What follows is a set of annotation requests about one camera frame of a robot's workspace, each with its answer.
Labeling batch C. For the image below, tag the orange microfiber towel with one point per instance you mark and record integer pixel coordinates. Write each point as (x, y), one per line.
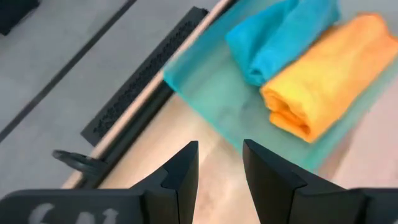
(329, 77)

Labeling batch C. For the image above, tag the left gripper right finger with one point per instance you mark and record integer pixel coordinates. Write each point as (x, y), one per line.
(270, 186)

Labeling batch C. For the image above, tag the black aluminium table frame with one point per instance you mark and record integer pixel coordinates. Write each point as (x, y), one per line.
(133, 126)

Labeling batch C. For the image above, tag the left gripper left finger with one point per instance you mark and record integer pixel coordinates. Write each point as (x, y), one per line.
(178, 193)

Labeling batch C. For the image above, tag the translucent teal plastic basket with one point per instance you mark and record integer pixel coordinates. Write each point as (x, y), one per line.
(214, 90)

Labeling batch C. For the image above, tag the black floor-standing base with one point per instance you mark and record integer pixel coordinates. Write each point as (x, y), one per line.
(15, 12)

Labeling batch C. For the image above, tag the black table clamp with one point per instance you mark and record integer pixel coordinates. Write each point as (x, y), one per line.
(77, 160)

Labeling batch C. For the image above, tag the teal microfiber towel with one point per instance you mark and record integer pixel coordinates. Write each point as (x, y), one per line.
(273, 40)

